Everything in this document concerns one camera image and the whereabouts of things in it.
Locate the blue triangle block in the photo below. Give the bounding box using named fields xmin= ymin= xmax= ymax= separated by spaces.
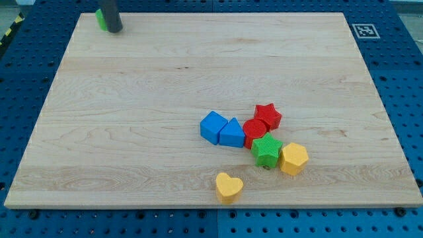
xmin=219 ymin=118 xmax=245 ymax=147

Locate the light wooden board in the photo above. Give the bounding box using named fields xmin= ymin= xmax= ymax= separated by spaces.
xmin=5 ymin=13 xmax=422 ymax=210

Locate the white fiducial marker tag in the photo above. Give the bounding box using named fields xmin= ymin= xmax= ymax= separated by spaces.
xmin=352 ymin=23 xmax=380 ymax=39

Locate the green block behind rod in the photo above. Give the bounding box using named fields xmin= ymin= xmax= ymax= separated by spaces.
xmin=95 ymin=9 xmax=108 ymax=31

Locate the red star block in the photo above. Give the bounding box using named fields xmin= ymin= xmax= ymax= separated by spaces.
xmin=254 ymin=103 xmax=283 ymax=132

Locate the yellow heart block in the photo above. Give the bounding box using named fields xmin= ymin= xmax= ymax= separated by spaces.
xmin=215 ymin=173 xmax=244 ymax=204

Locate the yellow black hazard tape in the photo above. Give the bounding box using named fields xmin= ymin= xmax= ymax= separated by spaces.
xmin=1 ymin=12 xmax=25 ymax=48

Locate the black bolt front right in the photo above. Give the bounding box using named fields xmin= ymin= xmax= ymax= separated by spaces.
xmin=394 ymin=207 xmax=407 ymax=218

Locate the blue pentagon block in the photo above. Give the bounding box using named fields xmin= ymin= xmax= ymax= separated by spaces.
xmin=200 ymin=111 xmax=228 ymax=145

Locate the black bolt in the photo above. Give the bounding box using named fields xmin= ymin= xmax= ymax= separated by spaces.
xmin=28 ymin=210 xmax=39 ymax=220
xmin=394 ymin=207 xmax=407 ymax=218

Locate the red cylinder block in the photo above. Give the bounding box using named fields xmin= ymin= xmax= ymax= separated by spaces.
xmin=243 ymin=118 xmax=267 ymax=149

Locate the black bolt front left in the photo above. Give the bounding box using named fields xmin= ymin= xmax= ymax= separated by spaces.
xmin=28 ymin=210 xmax=39 ymax=220

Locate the yellow hexagon block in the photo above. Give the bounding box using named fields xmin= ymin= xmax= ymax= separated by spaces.
xmin=280 ymin=143 xmax=309 ymax=176

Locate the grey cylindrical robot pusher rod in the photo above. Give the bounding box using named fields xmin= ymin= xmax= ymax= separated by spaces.
xmin=98 ymin=0 xmax=123 ymax=33

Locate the green star block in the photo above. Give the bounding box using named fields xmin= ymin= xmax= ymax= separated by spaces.
xmin=250 ymin=132 xmax=284 ymax=169

